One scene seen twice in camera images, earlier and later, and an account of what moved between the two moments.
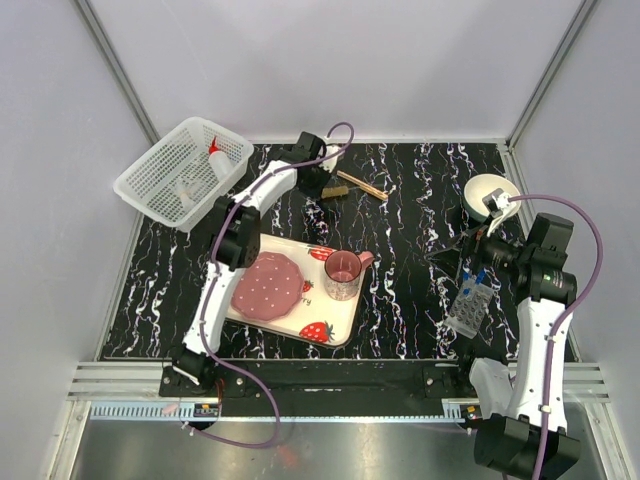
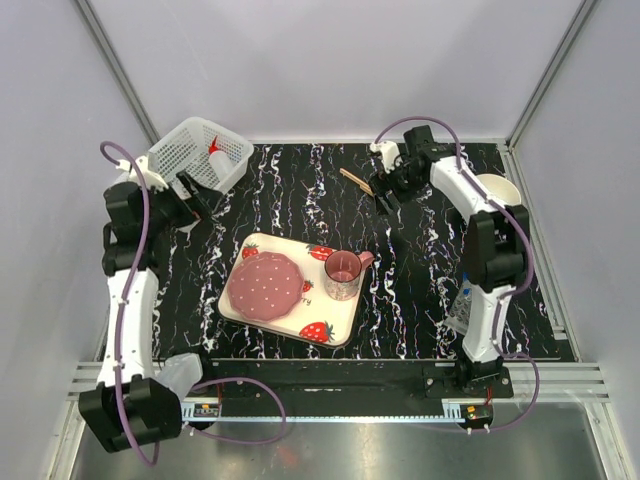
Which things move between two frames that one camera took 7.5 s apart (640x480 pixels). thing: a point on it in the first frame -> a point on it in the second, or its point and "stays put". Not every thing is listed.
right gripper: (473, 242) -> (385, 182)
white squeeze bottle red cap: (221, 163) stays put
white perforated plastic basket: (184, 177) stays put
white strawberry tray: (317, 318) stays put
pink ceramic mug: (342, 273) stays put
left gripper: (316, 192) -> (207, 200)
